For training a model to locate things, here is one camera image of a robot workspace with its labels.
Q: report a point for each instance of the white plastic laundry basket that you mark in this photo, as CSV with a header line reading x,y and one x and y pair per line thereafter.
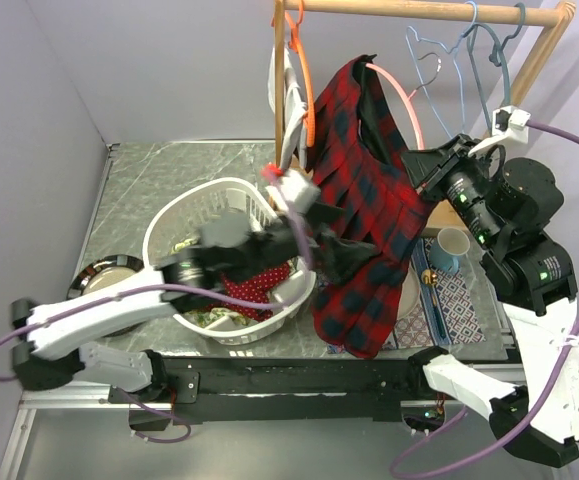
x,y
178,222

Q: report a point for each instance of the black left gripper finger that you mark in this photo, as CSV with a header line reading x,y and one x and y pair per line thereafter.
x,y
322,216
339,259

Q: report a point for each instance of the dark rimmed brown plate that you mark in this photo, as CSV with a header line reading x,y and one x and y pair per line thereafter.
x,y
102,273

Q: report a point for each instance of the yellow floral garment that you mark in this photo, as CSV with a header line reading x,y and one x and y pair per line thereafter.
x,y
204,310

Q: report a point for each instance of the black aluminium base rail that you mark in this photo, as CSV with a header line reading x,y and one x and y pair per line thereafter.
x,y
205,389

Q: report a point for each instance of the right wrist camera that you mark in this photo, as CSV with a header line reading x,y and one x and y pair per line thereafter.
x,y
509,127

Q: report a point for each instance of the red plaid skirt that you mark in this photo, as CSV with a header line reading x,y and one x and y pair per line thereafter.
x,y
356,163

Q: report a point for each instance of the patterned placemat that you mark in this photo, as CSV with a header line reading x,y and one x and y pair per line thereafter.
x,y
418,329

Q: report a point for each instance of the orange hanger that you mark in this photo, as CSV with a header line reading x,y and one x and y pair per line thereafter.
x,y
286,34

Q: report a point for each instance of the light blue wire hanger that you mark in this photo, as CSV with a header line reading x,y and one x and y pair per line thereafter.
x,y
447,73

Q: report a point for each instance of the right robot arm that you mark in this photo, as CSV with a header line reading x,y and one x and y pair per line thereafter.
x,y
506,211

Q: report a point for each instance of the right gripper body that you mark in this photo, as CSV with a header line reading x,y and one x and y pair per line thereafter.
x,y
462,175

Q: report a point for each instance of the cream yellow plate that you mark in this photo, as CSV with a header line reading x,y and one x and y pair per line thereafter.
x,y
409,294

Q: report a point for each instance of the red polka dot garment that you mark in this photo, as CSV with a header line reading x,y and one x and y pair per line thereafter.
x,y
256,289

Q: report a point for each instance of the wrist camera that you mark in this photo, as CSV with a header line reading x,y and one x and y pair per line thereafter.
x,y
290,188
509,127

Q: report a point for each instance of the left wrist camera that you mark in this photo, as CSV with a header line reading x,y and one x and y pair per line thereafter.
x,y
290,188

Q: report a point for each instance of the teal blue hanger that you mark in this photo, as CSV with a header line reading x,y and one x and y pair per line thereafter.
x,y
497,56

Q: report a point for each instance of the wooden clothes rack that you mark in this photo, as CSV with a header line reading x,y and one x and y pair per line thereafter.
x,y
553,21

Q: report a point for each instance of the pink hanger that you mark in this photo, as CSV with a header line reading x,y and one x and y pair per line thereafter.
x,y
406,99

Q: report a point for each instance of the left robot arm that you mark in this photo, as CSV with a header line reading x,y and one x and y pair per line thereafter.
x,y
58,341

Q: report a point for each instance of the gold spoon green handle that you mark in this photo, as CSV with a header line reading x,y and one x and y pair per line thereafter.
x,y
429,278

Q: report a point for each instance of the light blue mug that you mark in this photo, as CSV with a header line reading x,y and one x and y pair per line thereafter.
x,y
449,246

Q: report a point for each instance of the white cloth garment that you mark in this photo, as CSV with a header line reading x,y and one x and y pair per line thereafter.
x,y
295,109

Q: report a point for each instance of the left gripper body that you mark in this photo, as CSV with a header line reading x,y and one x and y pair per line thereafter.
x,y
281,244

